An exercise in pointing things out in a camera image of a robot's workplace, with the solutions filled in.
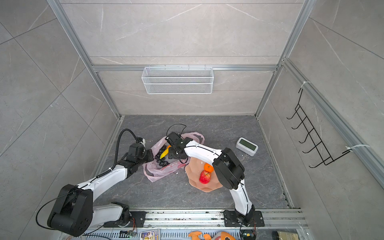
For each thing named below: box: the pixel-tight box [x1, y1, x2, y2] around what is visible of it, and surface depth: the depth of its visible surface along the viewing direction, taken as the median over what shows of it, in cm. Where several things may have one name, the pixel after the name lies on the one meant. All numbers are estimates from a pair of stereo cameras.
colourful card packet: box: [140, 229, 160, 240], surface depth 69 cm
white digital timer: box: [235, 137, 259, 157], surface depth 100 cm
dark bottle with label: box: [271, 230, 299, 240], surface depth 67 cm
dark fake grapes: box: [154, 144, 169, 167], surface depth 92 cm
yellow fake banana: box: [159, 145, 172, 160], surface depth 92 cm
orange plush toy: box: [188, 231, 238, 240], surface depth 68 cm
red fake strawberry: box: [199, 170, 211, 184], surface depth 83 cm
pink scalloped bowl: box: [185, 157, 223, 192], surface depth 86 cm
